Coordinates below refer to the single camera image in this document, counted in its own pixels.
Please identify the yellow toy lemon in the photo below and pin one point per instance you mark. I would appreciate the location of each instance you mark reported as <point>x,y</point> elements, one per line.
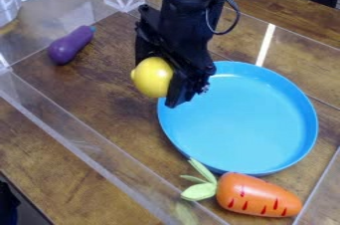
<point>151,77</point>

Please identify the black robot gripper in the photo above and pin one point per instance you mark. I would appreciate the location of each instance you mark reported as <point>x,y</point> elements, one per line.
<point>175,33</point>

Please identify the blue round plastic tray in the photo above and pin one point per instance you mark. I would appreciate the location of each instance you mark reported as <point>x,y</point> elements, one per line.
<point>252,125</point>

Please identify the orange toy carrot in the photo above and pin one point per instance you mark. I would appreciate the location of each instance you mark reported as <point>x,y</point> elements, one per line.
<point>242,193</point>

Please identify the purple toy eggplant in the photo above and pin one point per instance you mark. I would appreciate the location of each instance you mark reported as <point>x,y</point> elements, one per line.
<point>64,48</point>

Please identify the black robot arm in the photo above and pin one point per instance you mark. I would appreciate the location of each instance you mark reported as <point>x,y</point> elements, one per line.
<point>174,33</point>

